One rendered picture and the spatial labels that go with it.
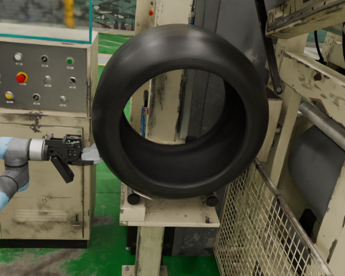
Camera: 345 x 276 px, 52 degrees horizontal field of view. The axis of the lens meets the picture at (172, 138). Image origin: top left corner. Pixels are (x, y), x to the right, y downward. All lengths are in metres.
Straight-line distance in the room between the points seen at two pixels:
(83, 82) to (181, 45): 0.92
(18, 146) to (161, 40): 0.58
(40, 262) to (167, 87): 1.36
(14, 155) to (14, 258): 1.20
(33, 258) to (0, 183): 1.19
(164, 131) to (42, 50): 0.73
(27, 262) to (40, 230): 0.19
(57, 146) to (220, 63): 0.60
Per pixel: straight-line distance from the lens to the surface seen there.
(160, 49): 1.01
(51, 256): 2.34
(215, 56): 1.02
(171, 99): 1.46
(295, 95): 1.54
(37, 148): 1.23
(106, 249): 2.35
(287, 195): 2.10
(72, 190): 2.08
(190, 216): 1.35
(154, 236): 1.83
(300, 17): 1.14
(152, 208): 1.36
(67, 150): 1.21
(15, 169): 1.29
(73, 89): 1.86
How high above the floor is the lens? 1.62
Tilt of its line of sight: 25 degrees down
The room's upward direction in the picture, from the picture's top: 7 degrees clockwise
